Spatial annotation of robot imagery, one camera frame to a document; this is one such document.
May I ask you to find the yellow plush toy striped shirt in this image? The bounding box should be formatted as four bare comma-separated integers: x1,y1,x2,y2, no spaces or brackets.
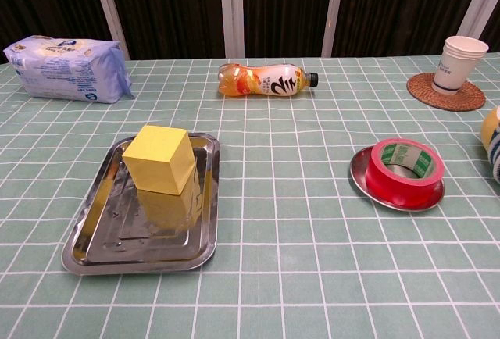
480,106,500,184

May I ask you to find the round steel plate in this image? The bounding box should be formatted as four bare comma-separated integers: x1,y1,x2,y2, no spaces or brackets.
349,145,446,212

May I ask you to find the orange drink bottle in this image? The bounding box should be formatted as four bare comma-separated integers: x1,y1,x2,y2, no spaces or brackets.
217,62,320,98

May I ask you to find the rectangular steel tray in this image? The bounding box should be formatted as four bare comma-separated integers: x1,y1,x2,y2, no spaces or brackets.
61,132,222,277

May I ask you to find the brown woven coaster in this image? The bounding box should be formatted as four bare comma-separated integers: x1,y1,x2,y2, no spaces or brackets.
405,72,487,112

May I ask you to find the green checked tablecloth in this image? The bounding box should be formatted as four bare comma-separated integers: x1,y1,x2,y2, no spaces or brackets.
0,55,500,339

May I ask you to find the red tape roll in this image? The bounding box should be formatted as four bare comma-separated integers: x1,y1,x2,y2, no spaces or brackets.
366,138,447,206

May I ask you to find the white paper cup stack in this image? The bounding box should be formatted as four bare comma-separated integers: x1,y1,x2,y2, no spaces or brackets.
431,35,491,95

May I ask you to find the blue tissue pack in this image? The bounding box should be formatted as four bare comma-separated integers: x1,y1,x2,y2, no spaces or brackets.
2,34,136,105

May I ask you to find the yellow foam cube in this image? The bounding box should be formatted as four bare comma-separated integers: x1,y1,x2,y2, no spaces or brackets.
122,124,196,198

